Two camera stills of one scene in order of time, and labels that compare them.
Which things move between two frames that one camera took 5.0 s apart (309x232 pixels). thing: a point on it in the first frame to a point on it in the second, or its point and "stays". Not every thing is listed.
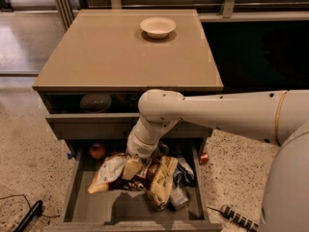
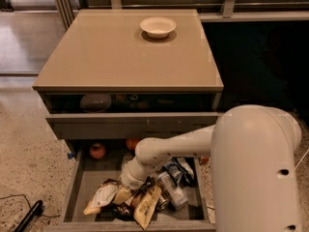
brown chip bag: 155,179 to 143,206
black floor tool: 38,209 stays
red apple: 97,151 stays
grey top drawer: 111,127 stays
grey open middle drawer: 131,211 stays
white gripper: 139,147 to 129,179
